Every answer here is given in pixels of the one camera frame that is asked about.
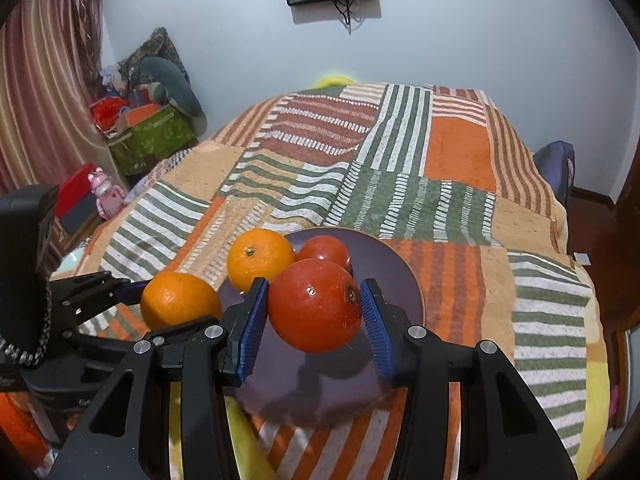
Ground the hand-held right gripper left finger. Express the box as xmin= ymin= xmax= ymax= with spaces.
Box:
xmin=49 ymin=277 xmax=271 ymax=480

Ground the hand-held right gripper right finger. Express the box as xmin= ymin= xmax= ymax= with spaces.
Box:
xmin=359 ymin=278 xmax=577 ymax=480

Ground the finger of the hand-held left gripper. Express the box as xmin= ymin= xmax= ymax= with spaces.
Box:
xmin=49 ymin=270 xmax=151 ymax=317
xmin=62 ymin=329 xmax=151 ymax=367

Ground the plain orange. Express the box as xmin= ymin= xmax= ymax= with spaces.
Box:
xmin=140 ymin=271 xmax=223 ymax=332

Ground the purple plate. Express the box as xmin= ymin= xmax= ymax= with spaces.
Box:
xmin=216 ymin=227 xmax=426 ymax=429

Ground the large red pomegranate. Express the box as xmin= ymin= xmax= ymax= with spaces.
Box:
xmin=267 ymin=258 xmax=363 ymax=354

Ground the orange with green stem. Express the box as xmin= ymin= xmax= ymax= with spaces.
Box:
xmin=227 ymin=228 xmax=297 ymax=293

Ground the small red tomato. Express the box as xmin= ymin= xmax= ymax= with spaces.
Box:
xmin=296 ymin=235 xmax=353 ymax=275

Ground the red box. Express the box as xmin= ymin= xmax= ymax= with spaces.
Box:
xmin=54 ymin=162 xmax=98 ymax=221

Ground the pink toy figure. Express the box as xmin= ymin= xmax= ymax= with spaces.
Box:
xmin=88 ymin=166 xmax=126 ymax=220

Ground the yellow banana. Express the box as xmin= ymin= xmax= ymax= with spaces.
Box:
xmin=169 ymin=381 xmax=279 ymax=480

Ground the green patterned storage box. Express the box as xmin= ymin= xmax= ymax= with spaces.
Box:
xmin=106 ymin=105 xmax=197 ymax=177

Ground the striped pink curtain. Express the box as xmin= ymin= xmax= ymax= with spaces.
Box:
xmin=0 ymin=0 xmax=108 ymax=195

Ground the striped patchwork blanket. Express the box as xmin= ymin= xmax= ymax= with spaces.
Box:
xmin=0 ymin=81 xmax=610 ymax=480

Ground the camouflage cushion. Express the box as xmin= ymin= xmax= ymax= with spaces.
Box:
xmin=119 ymin=27 xmax=191 ymax=86

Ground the braided black white strap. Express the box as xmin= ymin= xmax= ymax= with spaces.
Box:
xmin=0 ymin=277 xmax=55 ymax=367

